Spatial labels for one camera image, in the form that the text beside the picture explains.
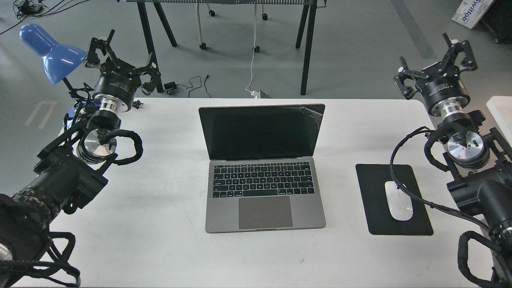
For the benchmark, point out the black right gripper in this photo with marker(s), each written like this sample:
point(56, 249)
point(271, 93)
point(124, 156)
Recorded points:
point(440, 82)

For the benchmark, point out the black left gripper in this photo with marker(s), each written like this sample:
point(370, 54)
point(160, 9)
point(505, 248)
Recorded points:
point(118, 82)

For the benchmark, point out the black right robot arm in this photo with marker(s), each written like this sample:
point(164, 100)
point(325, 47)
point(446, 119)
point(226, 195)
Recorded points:
point(479, 164)

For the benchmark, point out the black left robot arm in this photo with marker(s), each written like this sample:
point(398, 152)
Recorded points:
point(70, 173)

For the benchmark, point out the black trestle table legs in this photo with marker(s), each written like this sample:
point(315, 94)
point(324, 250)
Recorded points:
point(290, 28)

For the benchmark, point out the blue desk lamp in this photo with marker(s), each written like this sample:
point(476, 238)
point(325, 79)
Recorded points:
point(58, 60)

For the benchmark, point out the white cardboard box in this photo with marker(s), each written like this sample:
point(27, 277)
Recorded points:
point(470, 12)

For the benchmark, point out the white side table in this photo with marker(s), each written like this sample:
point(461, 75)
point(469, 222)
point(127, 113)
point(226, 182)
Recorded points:
point(501, 109)

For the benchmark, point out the black mouse pad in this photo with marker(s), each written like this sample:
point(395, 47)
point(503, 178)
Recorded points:
point(371, 178)

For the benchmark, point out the white computer mouse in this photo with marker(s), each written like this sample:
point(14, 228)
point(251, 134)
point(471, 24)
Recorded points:
point(399, 203)

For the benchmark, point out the grey open laptop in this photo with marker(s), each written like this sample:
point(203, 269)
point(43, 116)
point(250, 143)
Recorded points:
point(262, 174)

